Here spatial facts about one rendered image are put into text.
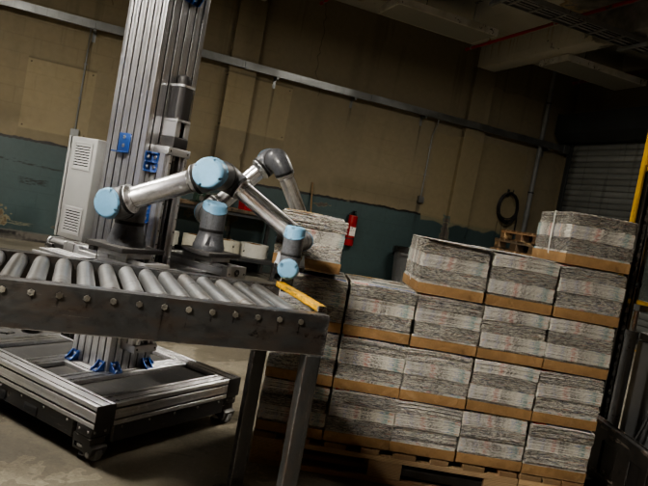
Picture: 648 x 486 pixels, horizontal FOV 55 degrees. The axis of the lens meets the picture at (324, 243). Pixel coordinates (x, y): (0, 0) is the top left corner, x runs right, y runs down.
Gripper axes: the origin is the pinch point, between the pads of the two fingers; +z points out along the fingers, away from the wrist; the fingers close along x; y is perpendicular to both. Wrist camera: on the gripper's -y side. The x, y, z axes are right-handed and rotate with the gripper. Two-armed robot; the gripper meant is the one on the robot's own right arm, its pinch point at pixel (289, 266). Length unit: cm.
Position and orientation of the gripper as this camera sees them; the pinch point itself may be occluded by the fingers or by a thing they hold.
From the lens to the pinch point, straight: 258.4
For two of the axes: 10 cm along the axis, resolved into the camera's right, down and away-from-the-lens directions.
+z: -0.3, -0.6, 10.0
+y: 1.8, -9.8, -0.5
